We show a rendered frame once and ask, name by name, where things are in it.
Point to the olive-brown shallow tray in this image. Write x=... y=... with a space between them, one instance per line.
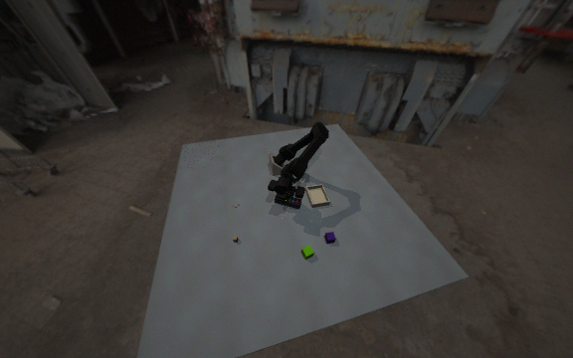
x=317 y=196

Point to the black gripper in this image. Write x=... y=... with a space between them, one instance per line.
x=298 y=192

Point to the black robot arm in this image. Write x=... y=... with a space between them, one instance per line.
x=313 y=140

